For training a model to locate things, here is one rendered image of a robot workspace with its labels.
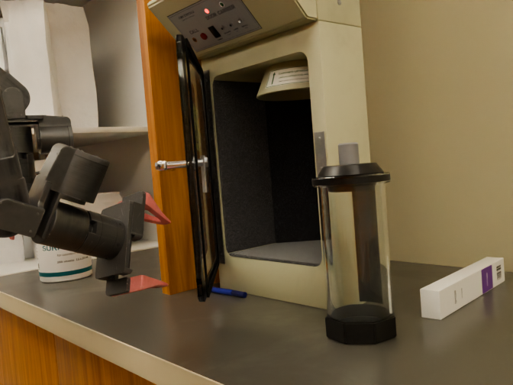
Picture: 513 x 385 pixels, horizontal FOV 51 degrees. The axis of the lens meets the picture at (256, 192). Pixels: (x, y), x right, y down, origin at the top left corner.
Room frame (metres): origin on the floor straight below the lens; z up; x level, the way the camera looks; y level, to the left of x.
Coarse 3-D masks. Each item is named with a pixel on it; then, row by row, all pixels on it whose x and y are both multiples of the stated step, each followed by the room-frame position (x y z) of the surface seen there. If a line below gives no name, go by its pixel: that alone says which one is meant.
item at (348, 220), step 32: (320, 192) 0.74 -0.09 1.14; (352, 192) 0.70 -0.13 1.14; (384, 192) 0.73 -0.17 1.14; (352, 224) 0.70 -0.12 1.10; (384, 224) 0.72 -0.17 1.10; (352, 256) 0.71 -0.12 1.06; (384, 256) 0.72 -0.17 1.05; (352, 288) 0.71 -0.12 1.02; (384, 288) 0.71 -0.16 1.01; (352, 320) 0.71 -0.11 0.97
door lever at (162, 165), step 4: (160, 160) 0.82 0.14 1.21; (164, 160) 0.82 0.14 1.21; (176, 160) 0.82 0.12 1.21; (180, 160) 0.82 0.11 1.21; (184, 160) 0.82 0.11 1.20; (156, 164) 0.82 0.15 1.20; (160, 164) 0.82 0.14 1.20; (164, 164) 0.82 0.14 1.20; (168, 164) 0.82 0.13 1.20; (172, 164) 0.82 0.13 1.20; (176, 164) 0.82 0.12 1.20; (180, 164) 0.82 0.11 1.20; (184, 164) 0.82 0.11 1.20; (156, 168) 0.82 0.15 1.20; (160, 168) 0.82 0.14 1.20; (164, 168) 0.82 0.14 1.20; (168, 168) 0.82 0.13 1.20; (172, 168) 0.82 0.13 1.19; (176, 168) 0.83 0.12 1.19
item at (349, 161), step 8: (344, 144) 0.74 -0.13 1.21; (352, 144) 0.74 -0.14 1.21; (344, 152) 0.74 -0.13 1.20; (352, 152) 0.74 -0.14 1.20; (344, 160) 0.74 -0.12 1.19; (352, 160) 0.74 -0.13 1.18; (328, 168) 0.73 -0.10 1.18; (336, 168) 0.72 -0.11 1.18; (344, 168) 0.71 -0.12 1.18; (352, 168) 0.71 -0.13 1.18; (360, 168) 0.71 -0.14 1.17; (368, 168) 0.71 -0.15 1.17; (376, 168) 0.72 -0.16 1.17; (320, 176) 0.74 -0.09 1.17; (328, 176) 0.72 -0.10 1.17
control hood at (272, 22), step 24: (168, 0) 0.98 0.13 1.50; (192, 0) 0.94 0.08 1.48; (264, 0) 0.86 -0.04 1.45; (288, 0) 0.84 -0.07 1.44; (312, 0) 0.85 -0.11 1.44; (168, 24) 1.03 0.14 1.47; (264, 24) 0.90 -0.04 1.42; (288, 24) 0.88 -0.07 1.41; (192, 48) 1.05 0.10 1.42; (216, 48) 1.02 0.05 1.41
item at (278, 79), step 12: (300, 60) 0.97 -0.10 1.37; (276, 72) 0.98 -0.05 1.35; (288, 72) 0.96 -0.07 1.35; (300, 72) 0.96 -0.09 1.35; (264, 84) 1.00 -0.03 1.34; (276, 84) 0.96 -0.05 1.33; (288, 84) 0.95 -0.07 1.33; (300, 84) 0.95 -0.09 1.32; (264, 96) 1.07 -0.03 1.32; (276, 96) 1.10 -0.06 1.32; (288, 96) 1.11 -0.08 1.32; (300, 96) 1.11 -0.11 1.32
